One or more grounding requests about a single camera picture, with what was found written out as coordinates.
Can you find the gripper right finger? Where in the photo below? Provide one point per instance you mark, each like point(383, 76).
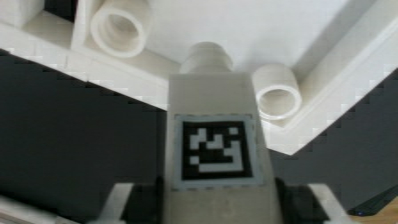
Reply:
point(310, 205)

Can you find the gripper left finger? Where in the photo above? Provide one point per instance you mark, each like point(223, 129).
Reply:
point(132, 205)

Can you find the white leg tagged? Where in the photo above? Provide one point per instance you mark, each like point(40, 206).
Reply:
point(219, 186)

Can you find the white square tabletop tray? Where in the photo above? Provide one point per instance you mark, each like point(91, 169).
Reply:
point(331, 37)

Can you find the white front fence wall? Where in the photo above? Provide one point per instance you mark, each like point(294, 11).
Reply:
point(50, 41)

